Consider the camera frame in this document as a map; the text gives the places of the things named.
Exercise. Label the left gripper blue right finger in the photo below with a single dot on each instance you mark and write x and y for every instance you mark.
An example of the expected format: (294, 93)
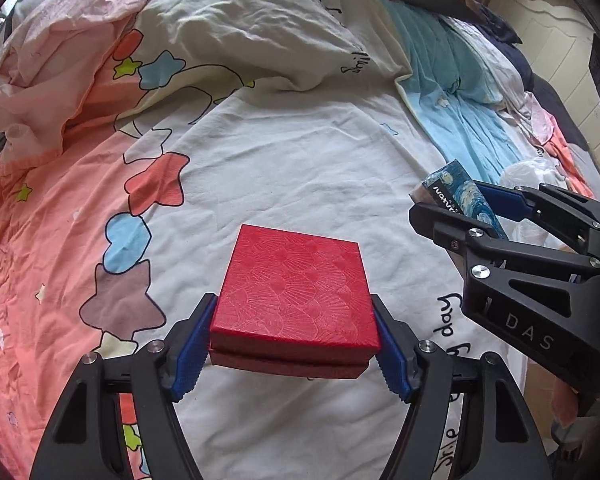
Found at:
(397, 358)

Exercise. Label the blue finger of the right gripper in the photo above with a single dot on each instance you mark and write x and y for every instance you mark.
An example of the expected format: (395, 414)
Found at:
(514, 204)
(453, 232)

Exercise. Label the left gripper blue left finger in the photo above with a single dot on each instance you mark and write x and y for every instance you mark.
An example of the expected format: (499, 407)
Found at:
(188, 347)

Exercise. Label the starry night small box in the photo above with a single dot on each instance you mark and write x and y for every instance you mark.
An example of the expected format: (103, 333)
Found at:
(451, 188)

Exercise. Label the red embossed gift box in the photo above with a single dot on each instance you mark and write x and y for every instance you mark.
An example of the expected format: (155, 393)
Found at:
(294, 304)

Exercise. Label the white plastic bag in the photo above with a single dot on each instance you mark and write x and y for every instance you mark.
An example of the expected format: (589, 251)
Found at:
(531, 173)

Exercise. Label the brown cardboard box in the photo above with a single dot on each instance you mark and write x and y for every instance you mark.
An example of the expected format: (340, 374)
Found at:
(549, 400)

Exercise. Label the dark navy blanket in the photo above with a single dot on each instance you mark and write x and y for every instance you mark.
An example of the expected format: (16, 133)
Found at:
(535, 118)

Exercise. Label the cream carved headboard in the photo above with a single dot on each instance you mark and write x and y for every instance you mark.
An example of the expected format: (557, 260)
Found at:
(561, 42)

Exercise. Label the cartoon star print duvet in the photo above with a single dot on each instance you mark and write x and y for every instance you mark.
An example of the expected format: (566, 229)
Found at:
(141, 135)

